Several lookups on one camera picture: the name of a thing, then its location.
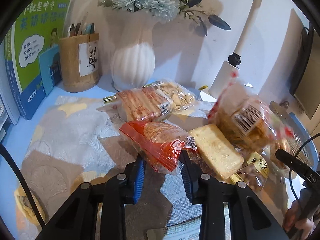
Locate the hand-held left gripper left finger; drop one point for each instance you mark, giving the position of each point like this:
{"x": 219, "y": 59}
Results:
{"x": 137, "y": 182}

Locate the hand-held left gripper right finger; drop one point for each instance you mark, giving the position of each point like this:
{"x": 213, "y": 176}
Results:
{"x": 187, "y": 182}

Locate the flat printed packet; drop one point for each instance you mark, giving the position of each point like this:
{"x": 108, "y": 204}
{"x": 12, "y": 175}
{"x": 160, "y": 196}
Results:
{"x": 175, "y": 232}

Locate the stack of pale books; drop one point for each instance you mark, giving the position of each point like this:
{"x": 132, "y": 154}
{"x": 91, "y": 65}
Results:
{"x": 6, "y": 100}

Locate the ginkgo pattern tablecloth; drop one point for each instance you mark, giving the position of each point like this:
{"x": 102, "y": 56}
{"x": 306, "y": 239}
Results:
{"x": 75, "y": 135}

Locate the white ribbed vase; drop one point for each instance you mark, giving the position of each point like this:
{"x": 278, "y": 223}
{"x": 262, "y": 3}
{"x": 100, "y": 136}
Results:
{"x": 135, "y": 62}

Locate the green and blue book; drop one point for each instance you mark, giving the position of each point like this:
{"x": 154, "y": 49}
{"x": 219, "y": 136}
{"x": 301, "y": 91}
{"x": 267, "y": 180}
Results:
{"x": 37, "y": 17}

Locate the clear cracker pieces packet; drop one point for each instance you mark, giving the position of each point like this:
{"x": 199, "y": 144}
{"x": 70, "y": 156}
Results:
{"x": 175, "y": 96}

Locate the red striped biscuit packet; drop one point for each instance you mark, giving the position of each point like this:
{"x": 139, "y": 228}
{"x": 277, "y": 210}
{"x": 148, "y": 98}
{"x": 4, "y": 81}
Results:
{"x": 142, "y": 102}

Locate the yellow snack packet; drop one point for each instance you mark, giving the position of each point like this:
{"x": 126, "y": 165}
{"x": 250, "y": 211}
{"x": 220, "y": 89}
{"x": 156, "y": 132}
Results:
{"x": 257, "y": 171}
{"x": 22, "y": 205}

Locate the wooden pen holder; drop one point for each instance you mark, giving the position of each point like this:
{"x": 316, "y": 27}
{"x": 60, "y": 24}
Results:
{"x": 72, "y": 65}

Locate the white desk lamp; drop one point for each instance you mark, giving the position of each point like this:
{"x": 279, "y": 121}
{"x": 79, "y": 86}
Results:
{"x": 222, "y": 80}

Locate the red striped bread bag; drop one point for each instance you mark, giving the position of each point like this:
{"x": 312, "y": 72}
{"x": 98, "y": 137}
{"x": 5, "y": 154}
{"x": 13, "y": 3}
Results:
{"x": 250, "y": 125}

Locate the person's right hand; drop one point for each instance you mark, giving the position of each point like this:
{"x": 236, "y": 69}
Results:
{"x": 293, "y": 220}

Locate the amber ribbed glass bowl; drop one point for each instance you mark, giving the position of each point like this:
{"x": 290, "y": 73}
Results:
{"x": 307, "y": 150}

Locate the small brown cake packet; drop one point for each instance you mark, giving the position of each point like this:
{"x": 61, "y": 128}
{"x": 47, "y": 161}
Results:
{"x": 197, "y": 161}

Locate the toast slice packet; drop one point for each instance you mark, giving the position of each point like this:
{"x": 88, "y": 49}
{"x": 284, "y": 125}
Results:
{"x": 217, "y": 150}

